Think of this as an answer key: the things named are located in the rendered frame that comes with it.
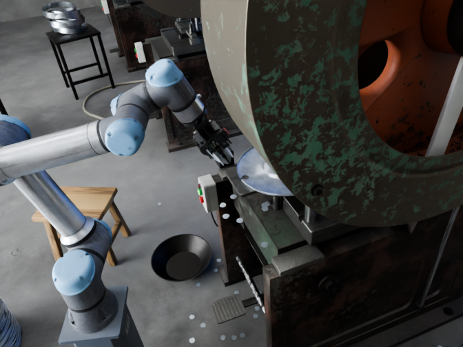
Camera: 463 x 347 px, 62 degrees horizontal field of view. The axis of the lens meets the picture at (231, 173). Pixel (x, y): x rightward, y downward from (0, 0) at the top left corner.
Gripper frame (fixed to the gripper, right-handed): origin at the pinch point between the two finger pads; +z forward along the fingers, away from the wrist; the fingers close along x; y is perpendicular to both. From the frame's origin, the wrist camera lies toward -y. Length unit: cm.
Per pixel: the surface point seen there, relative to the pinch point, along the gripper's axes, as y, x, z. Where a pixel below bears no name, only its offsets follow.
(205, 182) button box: -22.1, -11.0, 21.0
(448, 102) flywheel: 47, 35, -18
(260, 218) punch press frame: 6.4, -2.8, 23.2
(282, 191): 12.2, 7.3, 12.7
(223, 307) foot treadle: -1, -36, 61
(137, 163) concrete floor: -145, -48, 72
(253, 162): -5.0, 6.7, 12.3
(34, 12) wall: -666, -94, 39
